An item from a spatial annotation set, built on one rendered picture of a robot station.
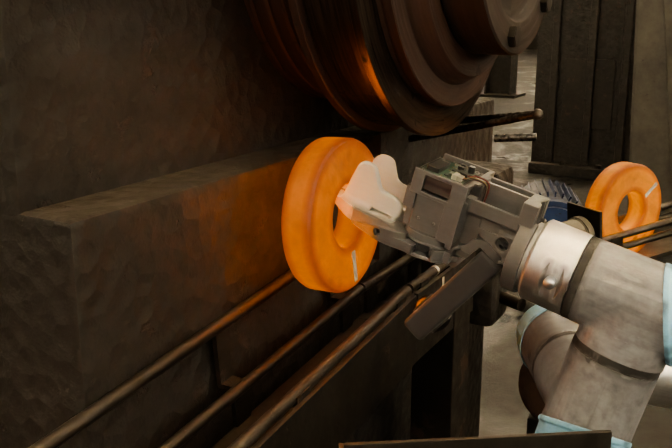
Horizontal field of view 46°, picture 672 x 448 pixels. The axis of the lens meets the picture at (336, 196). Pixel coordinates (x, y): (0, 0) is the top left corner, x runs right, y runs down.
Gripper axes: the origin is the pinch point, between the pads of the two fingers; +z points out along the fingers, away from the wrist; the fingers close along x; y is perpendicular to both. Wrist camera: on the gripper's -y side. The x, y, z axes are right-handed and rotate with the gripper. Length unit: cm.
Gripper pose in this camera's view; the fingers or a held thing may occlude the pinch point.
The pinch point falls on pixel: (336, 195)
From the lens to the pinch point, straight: 79.0
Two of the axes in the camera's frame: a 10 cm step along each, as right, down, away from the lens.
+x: -5.0, 2.2, -8.4
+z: -8.4, -3.6, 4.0
